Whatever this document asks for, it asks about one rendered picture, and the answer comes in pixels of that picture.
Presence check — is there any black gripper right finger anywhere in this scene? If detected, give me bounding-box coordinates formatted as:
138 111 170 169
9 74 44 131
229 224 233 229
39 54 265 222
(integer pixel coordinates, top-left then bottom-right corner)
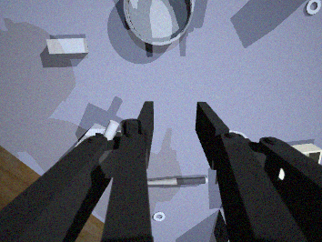
196 102 322 242

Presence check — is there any grey cylinder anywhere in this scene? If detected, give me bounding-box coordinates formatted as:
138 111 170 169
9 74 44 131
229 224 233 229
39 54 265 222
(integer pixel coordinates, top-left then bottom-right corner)
103 120 119 140

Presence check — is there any grey tapered pin with dark head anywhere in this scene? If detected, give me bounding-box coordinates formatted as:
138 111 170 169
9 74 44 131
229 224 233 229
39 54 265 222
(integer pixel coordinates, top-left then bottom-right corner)
147 176 208 185

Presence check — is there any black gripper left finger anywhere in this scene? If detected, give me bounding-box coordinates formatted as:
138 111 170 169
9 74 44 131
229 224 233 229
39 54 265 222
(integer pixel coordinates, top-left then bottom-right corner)
0 101 154 242

